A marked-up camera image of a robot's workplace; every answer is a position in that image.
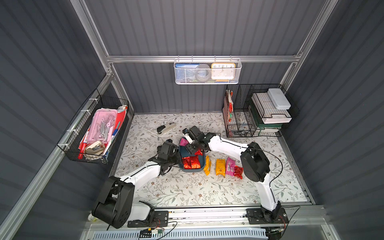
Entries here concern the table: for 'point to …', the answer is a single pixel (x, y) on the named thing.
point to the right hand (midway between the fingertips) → (193, 143)
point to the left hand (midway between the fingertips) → (181, 157)
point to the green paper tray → (263, 126)
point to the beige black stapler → (163, 129)
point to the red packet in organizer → (230, 104)
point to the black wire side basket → (71, 141)
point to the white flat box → (279, 98)
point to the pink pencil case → (102, 126)
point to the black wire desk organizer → (245, 117)
